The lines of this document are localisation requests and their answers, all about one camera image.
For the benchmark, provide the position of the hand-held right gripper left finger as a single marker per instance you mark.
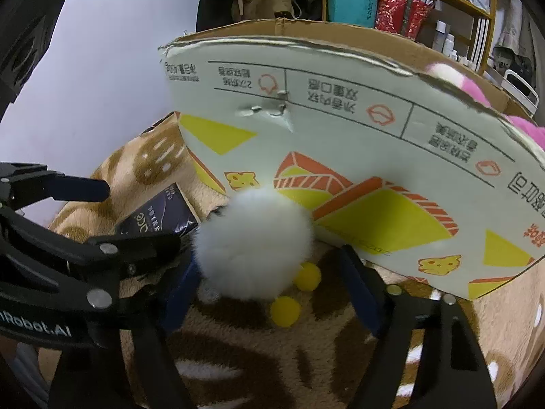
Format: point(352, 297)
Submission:
point(179, 298)

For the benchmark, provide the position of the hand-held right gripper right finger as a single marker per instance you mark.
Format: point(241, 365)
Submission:
point(362, 289)

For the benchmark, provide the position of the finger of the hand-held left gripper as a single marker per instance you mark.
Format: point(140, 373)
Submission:
point(136, 249)
point(81, 189)

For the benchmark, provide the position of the white fluffy plush toy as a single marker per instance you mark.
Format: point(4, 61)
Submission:
point(255, 243)

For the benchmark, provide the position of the printed cardboard box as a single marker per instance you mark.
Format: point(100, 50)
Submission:
point(383, 136)

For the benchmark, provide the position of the pink plush toy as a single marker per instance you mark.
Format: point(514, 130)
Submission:
point(523, 130)

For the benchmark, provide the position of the yellow pompom ball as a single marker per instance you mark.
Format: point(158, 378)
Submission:
point(308, 277)
point(285, 312)

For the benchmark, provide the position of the beige patterned blanket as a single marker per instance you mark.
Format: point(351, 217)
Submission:
point(255, 362)

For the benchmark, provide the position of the white trolley cart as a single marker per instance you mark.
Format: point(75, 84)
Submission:
point(521, 87)

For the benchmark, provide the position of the red patterned bag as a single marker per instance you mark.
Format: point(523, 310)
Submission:
point(396, 12)

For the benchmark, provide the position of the green pole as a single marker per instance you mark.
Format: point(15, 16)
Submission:
point(409, 8)

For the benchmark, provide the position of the wooden shelf rack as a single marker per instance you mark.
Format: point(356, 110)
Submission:
point(468, 5)

